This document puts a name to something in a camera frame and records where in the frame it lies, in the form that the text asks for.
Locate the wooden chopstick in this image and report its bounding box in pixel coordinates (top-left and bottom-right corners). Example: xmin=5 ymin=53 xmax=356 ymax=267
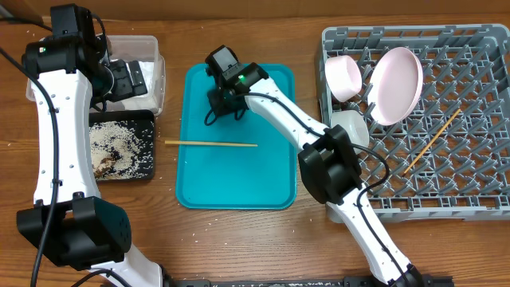
xmin=402 ymin=108 xmax=461 ymax=176
xmin=164 ymin=140 xmax=258 ymax=147

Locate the pink bowl with rice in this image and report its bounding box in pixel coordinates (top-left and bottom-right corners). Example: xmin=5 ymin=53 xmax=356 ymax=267
xmin=324 ymin=56 xmax=362 ymax=102

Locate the small grey bowl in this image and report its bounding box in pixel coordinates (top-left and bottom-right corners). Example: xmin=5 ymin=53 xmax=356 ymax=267
xmin=331 ymin=110 xmax=370 ymax=147

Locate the large white plate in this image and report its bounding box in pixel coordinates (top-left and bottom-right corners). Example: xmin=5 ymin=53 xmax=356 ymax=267
xmin=367 ymin=47 xmax=423 ymax=126

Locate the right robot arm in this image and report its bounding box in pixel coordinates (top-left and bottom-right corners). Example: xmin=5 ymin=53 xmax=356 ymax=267
xmin=205 ymin=45 xmax=424 ymax=286

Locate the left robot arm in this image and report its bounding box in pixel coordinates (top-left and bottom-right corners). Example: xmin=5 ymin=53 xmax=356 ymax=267
xmin=15 ymin=4 xmax=173 ymax=286

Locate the clear plastic waste bin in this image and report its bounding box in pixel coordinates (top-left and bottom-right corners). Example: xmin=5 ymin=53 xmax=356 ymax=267
xmin=22 ymin=32 xmax=165 ymax=115

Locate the black waste tray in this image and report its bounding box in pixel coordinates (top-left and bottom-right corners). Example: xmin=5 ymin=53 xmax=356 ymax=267
xmin=88 ymin=109 xmax=156 ymax=183

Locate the grey dishwasher rack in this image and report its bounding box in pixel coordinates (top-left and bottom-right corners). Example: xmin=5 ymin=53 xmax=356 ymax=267
xmin=316 ymin=24 xmax=509 ymax=222

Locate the spilled rice pile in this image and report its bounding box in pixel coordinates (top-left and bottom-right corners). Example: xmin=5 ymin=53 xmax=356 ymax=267
xmin=89 ymin=120 xmax=155 ymax=179

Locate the teal plastic tray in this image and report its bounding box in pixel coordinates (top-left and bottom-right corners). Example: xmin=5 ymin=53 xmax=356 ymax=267
xmin=175 ymin=64 xmax=297 ymax=210

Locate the brown food scrap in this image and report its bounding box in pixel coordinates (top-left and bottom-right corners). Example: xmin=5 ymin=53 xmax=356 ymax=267
xmin=93 ymin=156 xmax=116 ymax=179

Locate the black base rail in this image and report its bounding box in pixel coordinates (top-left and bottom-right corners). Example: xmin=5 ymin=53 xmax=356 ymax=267
xmin=171 ymin=274 xmax=455 ymax=287

